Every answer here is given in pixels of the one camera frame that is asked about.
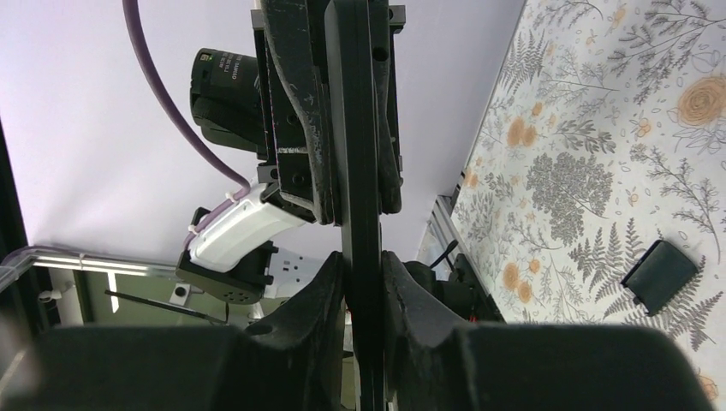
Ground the black battery cover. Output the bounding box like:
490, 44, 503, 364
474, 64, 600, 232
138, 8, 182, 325
620, 240, 699, 317

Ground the floral patterned table mat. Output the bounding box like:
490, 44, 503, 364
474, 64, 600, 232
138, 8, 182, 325
452, 1, 725, 410

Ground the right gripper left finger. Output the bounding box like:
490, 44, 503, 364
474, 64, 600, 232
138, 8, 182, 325
1, 252, 345, 410

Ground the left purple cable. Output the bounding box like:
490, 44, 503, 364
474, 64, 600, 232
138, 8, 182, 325
122, 0, 253, 251

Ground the black remote control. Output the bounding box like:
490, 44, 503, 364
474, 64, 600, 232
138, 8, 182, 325
324, 1, 387, 410

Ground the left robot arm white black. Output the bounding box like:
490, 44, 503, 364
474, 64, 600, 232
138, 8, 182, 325
184, 1, 406, 305

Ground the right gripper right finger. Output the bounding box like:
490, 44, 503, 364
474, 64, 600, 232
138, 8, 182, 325
381, 252, 712, 410

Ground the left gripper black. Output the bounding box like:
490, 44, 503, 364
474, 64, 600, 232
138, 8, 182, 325
253, 1, 406, 225

